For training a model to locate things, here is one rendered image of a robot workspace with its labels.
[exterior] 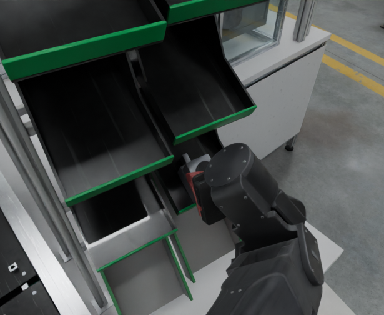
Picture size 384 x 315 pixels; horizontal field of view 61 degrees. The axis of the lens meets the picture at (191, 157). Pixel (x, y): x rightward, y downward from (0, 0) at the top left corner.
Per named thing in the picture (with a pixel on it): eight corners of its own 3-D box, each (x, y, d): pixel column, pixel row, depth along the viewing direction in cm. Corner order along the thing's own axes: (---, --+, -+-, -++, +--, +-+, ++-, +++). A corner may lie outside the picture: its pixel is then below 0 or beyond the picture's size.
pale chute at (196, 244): (236, 247, 73) (247, 251, 68) (185, 277, 68) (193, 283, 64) (190, 129, 70) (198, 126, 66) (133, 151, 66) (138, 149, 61)
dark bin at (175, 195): (239, 185, 59) (255, 170, 53) (177, 216, 55) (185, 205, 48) (169, 64, 66) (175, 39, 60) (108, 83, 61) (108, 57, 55)
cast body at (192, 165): (215, 194, 57) (228, 181, 51) (193, 204, 56) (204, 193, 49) (192, 153, 59) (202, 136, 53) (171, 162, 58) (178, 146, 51)
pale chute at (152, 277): (185, 292, 66) (193, 299, 62) (124, 329, 61) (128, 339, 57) (132, 162, 63) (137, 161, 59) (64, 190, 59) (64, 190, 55)
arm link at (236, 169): (247, 306, 35) (326, 290, 31) (179, 255, 29) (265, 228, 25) (246, 215, 43) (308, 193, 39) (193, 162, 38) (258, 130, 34)
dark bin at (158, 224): (175, 232, 52) (185, 223, 46) (97, 273, 48) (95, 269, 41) (105, 92, 59) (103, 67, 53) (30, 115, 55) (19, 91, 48)
